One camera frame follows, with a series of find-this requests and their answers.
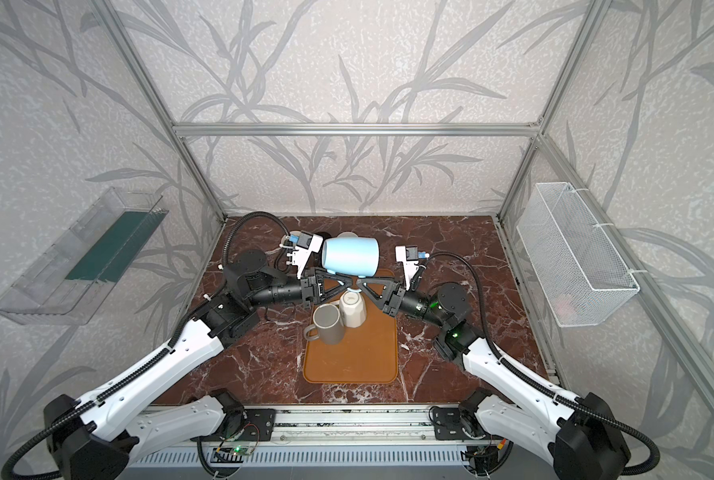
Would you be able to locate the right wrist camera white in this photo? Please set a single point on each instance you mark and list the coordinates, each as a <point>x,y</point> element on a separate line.
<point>409,257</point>

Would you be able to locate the clear plastic wall bin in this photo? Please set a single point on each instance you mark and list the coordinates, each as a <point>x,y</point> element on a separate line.
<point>69,282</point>

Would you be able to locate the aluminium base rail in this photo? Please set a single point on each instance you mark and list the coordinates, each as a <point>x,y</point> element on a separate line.
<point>357,423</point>

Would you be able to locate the large light blue mug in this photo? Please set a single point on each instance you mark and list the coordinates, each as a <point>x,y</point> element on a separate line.
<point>351,255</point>

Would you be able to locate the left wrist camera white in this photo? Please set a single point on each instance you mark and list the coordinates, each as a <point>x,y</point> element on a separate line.
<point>298,249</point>

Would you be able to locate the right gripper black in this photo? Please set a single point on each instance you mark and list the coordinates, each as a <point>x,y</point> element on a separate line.
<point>393,297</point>

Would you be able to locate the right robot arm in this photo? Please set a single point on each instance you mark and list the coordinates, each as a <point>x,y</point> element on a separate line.
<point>578,436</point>

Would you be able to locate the orange brown tray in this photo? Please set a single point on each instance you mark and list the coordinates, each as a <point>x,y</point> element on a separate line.
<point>366,355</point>

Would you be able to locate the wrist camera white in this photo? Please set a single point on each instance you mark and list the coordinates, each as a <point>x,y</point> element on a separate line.
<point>298,249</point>
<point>409,257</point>

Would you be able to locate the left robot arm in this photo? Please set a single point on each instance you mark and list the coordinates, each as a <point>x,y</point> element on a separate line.
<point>210,328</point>

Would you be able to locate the white faceted mug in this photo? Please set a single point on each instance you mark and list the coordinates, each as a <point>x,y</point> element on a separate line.
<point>353,309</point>

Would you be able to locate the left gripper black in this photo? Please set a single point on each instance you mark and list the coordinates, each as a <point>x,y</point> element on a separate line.
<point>312,288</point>

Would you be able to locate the white wire mesh basket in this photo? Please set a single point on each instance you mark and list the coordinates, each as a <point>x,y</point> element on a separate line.
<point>583,276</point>

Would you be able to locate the grey mug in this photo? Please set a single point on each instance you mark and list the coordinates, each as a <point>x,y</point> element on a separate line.
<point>327,325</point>

